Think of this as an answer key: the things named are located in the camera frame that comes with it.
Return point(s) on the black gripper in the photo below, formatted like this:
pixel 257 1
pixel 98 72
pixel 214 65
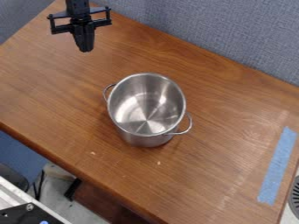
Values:
pixel 86 19

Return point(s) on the stainless steel pot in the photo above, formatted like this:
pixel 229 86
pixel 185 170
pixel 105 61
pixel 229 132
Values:
pixel 148 108

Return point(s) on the black round chair base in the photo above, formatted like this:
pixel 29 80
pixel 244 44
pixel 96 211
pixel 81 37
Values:
pixel 14 177

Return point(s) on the black device bottom left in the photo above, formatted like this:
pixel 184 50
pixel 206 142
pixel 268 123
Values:
pixel 27 214

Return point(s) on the blue tape strip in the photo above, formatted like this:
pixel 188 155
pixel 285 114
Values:
pixel 277 168

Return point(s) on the dark fan grille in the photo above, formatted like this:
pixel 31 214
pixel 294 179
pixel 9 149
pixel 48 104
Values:
pixel 294 197

